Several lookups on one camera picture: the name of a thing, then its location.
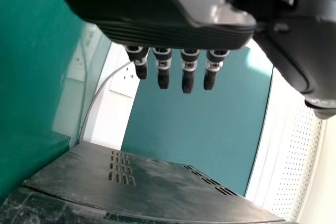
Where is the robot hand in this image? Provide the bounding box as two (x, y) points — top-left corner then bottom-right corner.
(48, 0), (336, 120)

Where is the black oven with glass door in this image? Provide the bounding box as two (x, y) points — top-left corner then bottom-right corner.
(0, 141), (287, 224)

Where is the white socket strip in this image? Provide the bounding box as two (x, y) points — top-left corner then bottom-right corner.
(108, 48), (141, 99)

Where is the grey cable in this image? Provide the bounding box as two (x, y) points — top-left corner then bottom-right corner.
(78, 60), (132, 141)

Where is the perforated white cable duct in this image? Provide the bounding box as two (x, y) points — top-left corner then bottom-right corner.
(262, 95), (324, 224)

